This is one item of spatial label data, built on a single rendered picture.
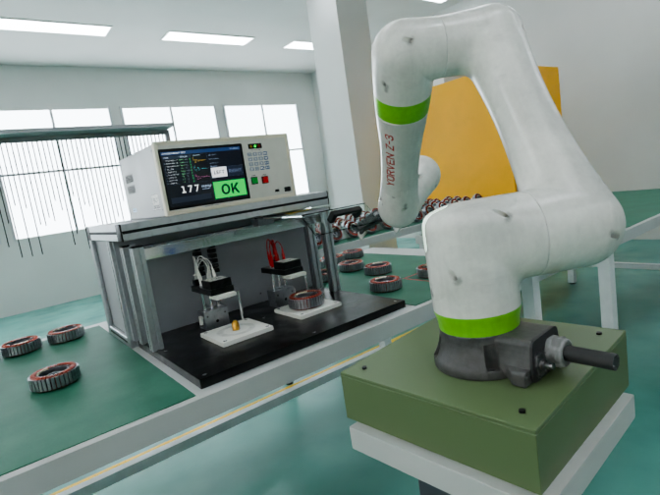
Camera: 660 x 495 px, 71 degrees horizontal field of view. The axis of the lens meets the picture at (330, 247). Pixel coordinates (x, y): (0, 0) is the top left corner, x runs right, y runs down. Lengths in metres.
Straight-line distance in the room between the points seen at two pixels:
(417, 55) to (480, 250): 0.40
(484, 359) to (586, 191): 0.28
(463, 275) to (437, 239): 0.06
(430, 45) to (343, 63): 4.49
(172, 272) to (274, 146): 0.51
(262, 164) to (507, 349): 1.02
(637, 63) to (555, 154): 5.42
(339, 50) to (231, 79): 3.71
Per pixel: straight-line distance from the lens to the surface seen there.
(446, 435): 0.70
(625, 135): 6.20
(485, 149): 4.77
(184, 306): 1.52
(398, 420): 0.75
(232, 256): 1.57
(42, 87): 7.88
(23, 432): 1.15
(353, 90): 5.38
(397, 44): 0.90
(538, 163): 0.79
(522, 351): 0.69
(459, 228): 0.66
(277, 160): 1.53
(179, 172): 1.39
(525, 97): 0.86
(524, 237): 0.69
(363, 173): 5.29
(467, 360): 0.72
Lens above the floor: 1.14
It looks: 8 degrees down
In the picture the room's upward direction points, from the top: 8 degrees counter-clockwise
